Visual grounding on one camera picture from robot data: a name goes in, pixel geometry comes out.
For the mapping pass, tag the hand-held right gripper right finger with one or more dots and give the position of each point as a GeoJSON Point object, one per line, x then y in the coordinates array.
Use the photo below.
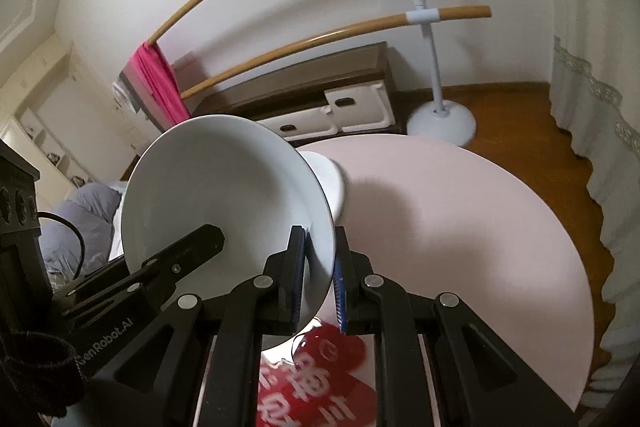
{"type": "Point", "coordinates": [340, 297]}

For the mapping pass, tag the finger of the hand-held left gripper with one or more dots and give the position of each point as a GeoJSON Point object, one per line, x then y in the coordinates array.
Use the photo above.
{"type": "Point", "coordinates": [175, 267]}

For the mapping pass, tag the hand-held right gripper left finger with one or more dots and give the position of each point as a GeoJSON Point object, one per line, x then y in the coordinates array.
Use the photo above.
{"type": "Point", "coordinates": [300, 279]}

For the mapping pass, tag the large plain white bowl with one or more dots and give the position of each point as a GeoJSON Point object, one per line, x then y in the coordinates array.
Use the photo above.
{"type": "Point", "coordinates": [210, 187]}

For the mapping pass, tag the grey bedding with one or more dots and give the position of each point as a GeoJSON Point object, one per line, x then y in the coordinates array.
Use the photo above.
{"type": "Point", "coordinates": [85, 217]}

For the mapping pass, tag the white storage box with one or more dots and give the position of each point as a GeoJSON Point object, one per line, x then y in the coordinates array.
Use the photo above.
{"type": "Point", "coordinates": [310, 119]}
{"type": "Point", "coordinates": [365, 104]}

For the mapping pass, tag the grey brown cloth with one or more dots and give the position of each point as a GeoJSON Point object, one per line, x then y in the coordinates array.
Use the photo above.
{"type": "Point", "coordinates": [142, 102]}

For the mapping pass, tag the white round fan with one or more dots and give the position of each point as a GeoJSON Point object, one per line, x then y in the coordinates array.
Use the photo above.
{"type": "Point", "coordinates": [121, 94]}

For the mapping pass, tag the pink cloth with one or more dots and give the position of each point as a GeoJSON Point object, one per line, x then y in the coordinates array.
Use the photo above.
{"type": "Point", "coordinates": [160, 87]}

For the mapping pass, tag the cream cabinet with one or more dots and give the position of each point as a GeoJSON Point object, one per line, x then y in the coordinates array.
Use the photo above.
{"type": "Point", "coordinates": [55, 117]}

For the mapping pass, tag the white barre stand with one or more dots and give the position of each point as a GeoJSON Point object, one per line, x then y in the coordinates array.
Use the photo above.
{"type": "Point", "coordinates": [440, 122]}

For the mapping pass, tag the low wooden drawer cabinet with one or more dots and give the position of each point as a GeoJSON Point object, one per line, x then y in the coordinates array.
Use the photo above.
{"type": "Point", "coordinates": [300, 77]}

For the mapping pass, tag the cream lace trimmed curtain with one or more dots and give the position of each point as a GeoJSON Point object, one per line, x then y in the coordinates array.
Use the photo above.
{"type": "Point", "coordinates": [600, 132]}

